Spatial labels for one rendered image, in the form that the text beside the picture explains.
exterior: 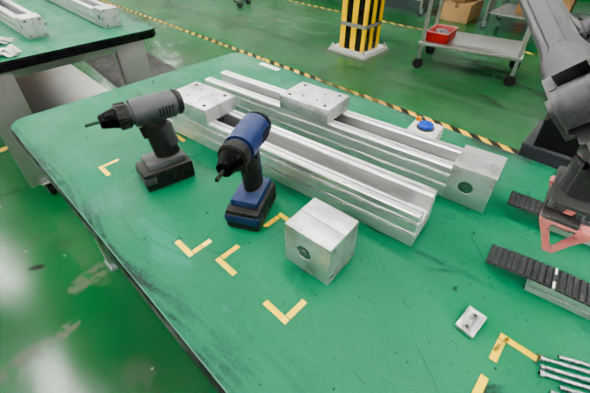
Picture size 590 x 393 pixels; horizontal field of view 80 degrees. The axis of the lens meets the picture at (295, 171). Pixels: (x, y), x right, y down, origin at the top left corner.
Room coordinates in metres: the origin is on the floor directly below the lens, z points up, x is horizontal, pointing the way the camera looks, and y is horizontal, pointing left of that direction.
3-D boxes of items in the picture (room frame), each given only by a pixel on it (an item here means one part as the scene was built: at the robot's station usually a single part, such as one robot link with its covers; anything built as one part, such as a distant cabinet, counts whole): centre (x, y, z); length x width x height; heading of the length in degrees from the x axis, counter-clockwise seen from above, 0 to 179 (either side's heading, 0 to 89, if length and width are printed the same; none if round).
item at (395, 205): (0.74, 0.06, 0.82); 0.80 x 0.10 x 0.09; 54
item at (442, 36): (3.48, -1.68, 0.50); 1.03 x 0.55 x 1.01; 59
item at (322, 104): (0.89, -0.05, 0.87); 0.16 x 0.11 x 0.07; 54
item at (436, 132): (0.82, -0.35, 0.81); 0.10 x 0.08 x 0.06; 144
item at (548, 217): (0.37, -0.40, 0.94); 0.07 x 0.07 x 0.09; 53
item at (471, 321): (0.30, -0.29, 0.78); 0.05 x 0.03 x 0.01; 132
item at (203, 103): (0.89, 0.26, 0.87); 0.16 x 0.11 x 0.07; 54
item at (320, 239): (0.45, -0.06, 0.83); 0.11 x 0.10 x 0.10; 141
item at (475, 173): (0.64, -0.42, 0.83); 0.12 x 0.09 x 0.10; 144
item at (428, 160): (0.89, -0.05, 0.82); 0.80 x 0.10 x 0.09; 54
